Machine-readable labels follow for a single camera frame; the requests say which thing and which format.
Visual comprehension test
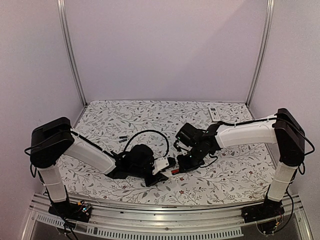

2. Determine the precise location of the long white remote control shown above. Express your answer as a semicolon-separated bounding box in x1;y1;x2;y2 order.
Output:
161;169;180;178

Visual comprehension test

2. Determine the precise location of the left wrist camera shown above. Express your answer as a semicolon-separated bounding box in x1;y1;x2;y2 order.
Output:
152;157;176;175

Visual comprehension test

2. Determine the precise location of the left aluminium frame post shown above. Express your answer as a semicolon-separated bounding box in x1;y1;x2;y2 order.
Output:
56;0;88;107

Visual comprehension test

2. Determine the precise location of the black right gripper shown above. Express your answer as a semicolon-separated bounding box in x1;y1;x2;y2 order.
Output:
176;143;206;173

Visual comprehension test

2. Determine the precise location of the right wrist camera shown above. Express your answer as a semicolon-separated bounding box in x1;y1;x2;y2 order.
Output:
172;138;188;153

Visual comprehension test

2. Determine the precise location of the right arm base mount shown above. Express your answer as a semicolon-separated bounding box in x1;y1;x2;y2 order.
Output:
241;197;285;223

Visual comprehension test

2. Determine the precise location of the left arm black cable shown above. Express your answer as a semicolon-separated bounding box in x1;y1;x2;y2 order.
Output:
123;129;170;158

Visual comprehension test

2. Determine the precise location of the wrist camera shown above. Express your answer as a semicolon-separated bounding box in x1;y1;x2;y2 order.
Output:
152;157;176;175
172;138;188;153

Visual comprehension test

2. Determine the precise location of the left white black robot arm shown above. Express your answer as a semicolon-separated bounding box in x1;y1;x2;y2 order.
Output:
24;117;169;217

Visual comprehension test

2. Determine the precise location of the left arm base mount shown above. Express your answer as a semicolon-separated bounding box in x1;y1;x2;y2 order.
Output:
47;190;92;223

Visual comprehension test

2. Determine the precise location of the floral patterned table mat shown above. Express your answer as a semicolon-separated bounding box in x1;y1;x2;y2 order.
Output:
49;99;280;206

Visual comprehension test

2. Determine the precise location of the white air conditioner remote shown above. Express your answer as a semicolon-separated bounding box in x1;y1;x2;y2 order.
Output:
208;107;221;123

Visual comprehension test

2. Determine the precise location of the aluminium frame post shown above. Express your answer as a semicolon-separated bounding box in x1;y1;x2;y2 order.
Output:
245;0;275;108
56;0;88;107

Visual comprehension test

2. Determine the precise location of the red battery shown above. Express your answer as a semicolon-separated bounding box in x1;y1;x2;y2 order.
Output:
171;169;179;174

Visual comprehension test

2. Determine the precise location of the right aluminium frame post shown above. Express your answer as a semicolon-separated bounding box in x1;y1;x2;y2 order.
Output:
245;0;275;108

